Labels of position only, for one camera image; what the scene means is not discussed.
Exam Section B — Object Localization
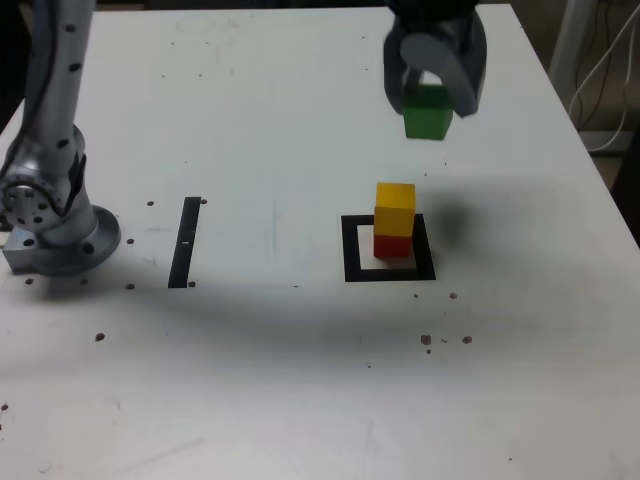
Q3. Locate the red cube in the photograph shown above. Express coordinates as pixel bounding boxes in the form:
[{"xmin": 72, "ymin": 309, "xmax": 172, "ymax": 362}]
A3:
[{"xmin": 373, "ymin": 233, "xmax": 412, "ymax": 260}]

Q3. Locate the black tape square outline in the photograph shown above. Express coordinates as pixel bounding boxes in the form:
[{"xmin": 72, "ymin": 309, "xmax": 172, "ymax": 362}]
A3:
[{"xmin": 341, "ymin": 213, "xmax": 436, "ymax": 284}]

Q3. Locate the yellow cube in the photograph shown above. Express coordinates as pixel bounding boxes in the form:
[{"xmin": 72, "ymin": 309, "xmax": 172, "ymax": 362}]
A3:
[{"xmin": 373, "ymin": 182, "xmax": 417, "ymax": 238}]

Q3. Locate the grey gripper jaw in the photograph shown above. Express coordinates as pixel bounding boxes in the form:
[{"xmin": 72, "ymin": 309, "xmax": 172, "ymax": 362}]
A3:
[
  {"xmin": 398, "ymin": 18, "xmax": 490, "ymax": 120},
  {"xmin": 382, "ymin": 23, "xmax": 413, "ymax": 116}
]

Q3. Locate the black tape strip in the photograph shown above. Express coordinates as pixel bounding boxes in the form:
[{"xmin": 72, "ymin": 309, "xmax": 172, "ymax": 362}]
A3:
[{"xmin": 167, "ymin": 196, "xmax": 202, "ymax": 290}]

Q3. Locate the green cube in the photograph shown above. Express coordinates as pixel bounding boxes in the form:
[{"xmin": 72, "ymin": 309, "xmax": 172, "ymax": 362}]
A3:
[{"xmin": 402, "ymin": 85, "xmax": 454, "ymax": 141}]

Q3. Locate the white cable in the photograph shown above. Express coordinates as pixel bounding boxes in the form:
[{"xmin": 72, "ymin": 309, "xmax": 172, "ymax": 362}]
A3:
[{"xmin": 568, "ymin": 0, "xmax": 640, "ymax": 151}]

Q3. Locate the white post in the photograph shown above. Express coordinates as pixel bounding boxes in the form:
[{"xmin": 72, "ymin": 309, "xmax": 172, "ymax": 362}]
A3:
[{"xmin": 548, "ymin": 0, "xmax": 576, "ymax": 86}]

